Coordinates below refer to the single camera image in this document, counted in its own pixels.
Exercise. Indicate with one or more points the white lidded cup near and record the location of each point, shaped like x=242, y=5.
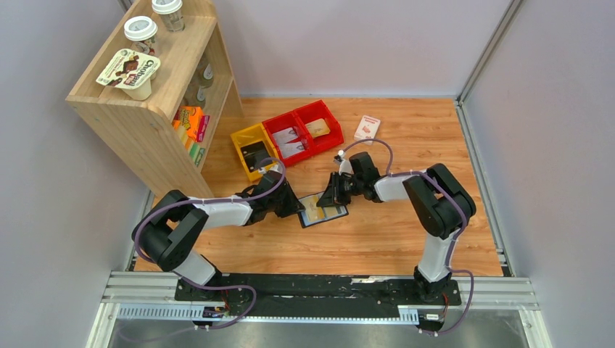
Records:
x=141, y=31

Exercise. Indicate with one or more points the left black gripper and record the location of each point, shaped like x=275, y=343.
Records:
x=289, y=200

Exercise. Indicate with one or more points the white pink card box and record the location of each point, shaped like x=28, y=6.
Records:
x=367, y=129

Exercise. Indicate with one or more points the red plastic bin middle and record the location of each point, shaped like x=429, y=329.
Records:
x=290, y=120

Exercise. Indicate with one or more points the Chobani yogurt cup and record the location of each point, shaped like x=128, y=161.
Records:
x=131, y=72

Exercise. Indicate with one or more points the red plastic bin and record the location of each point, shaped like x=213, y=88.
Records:
x=317, y=110
x=290, y=120

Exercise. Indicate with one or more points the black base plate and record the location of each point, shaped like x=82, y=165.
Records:
x=316, y=296

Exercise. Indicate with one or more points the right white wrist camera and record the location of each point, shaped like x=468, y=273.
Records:
x=344, y=164

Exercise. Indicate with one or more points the glass bottle on shelf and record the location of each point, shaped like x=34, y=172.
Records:
x=204, y=73

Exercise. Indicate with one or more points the orange snack box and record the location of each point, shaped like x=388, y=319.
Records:
x=193, y=121

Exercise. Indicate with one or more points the red plastic bin right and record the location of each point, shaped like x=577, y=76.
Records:
x=317, y=110

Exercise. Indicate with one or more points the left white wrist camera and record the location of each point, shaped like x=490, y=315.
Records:
x=267, y=168

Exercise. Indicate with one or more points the gold credit card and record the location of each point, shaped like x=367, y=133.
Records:
x=324, y=211

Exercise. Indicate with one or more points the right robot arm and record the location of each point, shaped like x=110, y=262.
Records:
x=441, y=204

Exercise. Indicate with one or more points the white lidded cup far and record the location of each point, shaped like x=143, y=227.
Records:
x=170, y=12

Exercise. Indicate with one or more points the black card in bin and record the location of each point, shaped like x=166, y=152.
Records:
x=254, y=154

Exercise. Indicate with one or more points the white lidded cup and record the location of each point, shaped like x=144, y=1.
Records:
x=170, y=12
x=141, y=31

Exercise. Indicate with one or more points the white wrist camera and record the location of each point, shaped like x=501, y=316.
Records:
x=267, y=168
x=344, y=164

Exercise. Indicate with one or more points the white cards in bin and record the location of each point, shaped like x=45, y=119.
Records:
x=288, y=142

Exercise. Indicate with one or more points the tan card in bin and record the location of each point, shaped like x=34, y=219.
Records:
x=318, y=128

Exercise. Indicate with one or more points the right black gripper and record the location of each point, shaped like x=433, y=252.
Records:
x=335, y=188

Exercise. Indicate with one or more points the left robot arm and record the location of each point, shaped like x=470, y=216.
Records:
x=169, y=232

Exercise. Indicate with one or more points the yellow plastic bin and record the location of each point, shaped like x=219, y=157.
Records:
x=248, y=136

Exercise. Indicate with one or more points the wooden shelf unit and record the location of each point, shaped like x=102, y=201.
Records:
x=140, y=133

